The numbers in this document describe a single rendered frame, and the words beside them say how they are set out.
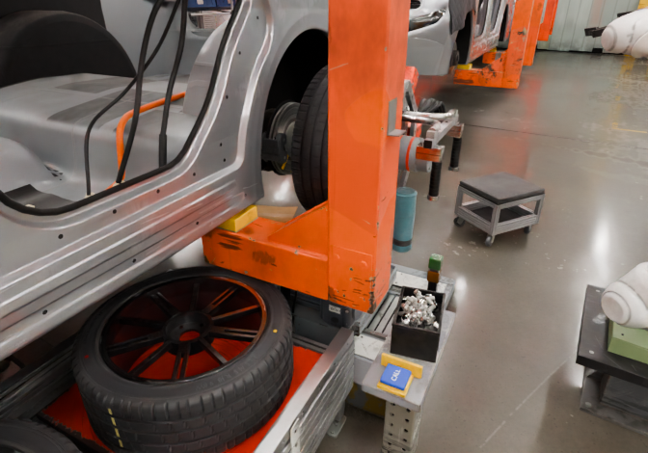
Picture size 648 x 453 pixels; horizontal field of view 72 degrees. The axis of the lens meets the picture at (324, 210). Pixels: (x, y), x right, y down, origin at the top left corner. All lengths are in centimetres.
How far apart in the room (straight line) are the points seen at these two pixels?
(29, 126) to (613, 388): 247
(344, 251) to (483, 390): 94
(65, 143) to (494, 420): 193
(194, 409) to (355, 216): 66
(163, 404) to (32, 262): 47
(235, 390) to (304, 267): 43
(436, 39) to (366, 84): 322
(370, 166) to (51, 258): 79
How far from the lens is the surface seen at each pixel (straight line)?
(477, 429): 190
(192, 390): 129
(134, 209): 126
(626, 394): 209
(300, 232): 144
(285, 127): 195
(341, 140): 122
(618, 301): 171
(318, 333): 190
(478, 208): 324
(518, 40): 530
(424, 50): 431
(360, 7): 115
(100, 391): 138
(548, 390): 212
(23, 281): 112
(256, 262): 158
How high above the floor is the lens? 143
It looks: 26 degrees down
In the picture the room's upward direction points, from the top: straight up
